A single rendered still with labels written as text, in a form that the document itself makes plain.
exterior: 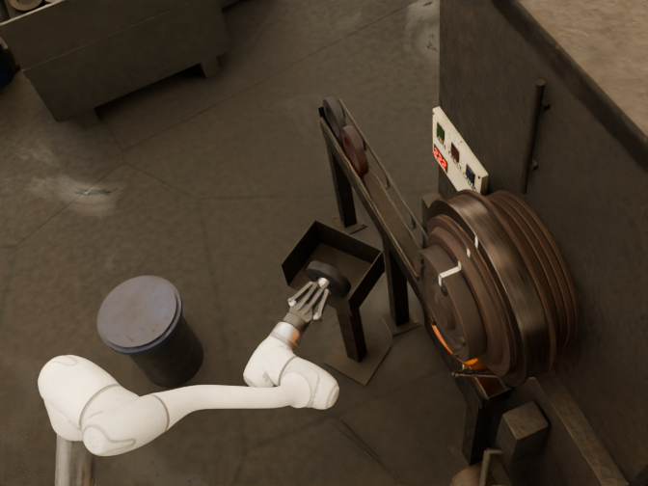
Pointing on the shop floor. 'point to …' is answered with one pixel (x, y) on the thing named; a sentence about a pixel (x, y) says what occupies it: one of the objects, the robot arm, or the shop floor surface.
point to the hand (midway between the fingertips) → (327, 277)
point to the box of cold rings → (108, 47)
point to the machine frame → (566, 208)
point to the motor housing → (472, 477)
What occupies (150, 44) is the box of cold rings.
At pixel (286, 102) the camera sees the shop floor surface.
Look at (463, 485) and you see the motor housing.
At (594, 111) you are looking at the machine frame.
